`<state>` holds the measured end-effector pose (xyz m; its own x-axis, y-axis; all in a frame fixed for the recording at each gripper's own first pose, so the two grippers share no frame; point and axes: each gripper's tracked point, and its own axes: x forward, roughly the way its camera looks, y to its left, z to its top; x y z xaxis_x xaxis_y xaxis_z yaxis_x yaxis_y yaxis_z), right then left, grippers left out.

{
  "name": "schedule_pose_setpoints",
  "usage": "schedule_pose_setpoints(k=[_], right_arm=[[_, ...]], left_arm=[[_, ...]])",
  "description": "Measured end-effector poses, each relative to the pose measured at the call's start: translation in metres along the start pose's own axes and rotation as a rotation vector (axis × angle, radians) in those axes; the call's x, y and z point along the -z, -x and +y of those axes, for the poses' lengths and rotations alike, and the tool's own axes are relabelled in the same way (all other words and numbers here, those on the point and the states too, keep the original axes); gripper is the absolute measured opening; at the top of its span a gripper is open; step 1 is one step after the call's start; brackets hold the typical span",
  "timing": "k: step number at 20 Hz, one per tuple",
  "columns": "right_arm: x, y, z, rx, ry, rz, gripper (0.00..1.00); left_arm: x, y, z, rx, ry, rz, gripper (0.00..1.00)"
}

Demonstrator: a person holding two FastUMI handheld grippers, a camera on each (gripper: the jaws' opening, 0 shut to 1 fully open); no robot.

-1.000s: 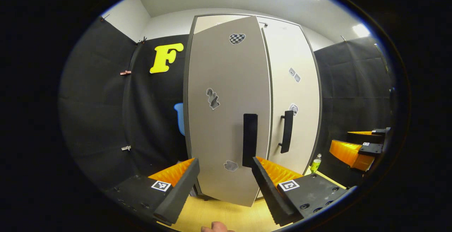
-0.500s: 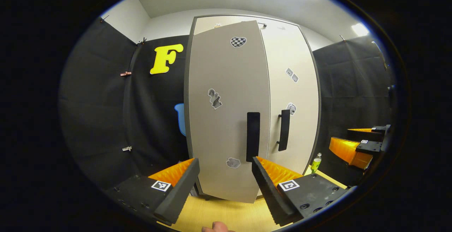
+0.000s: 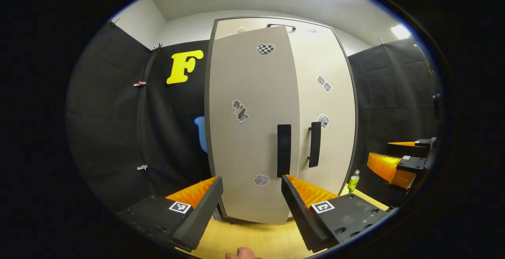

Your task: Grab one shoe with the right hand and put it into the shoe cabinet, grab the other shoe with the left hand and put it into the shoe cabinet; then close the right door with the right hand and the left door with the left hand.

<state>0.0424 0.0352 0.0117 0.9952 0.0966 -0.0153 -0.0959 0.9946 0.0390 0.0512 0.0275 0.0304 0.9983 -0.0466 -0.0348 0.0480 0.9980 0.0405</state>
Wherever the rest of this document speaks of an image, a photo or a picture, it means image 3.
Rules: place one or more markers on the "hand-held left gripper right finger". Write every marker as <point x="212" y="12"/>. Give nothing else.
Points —
<point x="300" y="211"/>

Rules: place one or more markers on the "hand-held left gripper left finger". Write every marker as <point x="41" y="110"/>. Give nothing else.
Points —
<point x="201" y="215"/>

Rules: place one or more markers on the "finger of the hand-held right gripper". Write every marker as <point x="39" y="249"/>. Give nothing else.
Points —
<point x="408" y="149"/>
<point x="412" y="165"/>

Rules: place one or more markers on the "white shoe cabinet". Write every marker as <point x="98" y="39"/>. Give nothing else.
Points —
<point x="252" y="152"/>

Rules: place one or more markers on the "white cabinet door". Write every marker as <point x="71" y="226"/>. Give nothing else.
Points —
<point x="252" y="152"/>
<point x="343" y="101"/>

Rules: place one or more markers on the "green bottle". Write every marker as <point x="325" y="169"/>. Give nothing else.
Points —
<point x="353" y="183"/>

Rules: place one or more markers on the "silver clip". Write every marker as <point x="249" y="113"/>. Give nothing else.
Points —
<point x="142" y="167"/>

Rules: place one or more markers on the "small ceiling light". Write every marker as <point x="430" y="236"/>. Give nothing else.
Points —
<point x="401" y="31"/>

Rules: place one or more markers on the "black backdrop cloth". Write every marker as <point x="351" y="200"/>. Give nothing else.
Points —
<point x="110" y="125"/>

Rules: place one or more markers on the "red clip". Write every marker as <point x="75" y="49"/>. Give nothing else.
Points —
<point x="139" y="83"/>

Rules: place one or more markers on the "black clip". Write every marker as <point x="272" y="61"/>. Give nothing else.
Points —
<point x="114" y="22"/>
<point x="157" y="47"/>

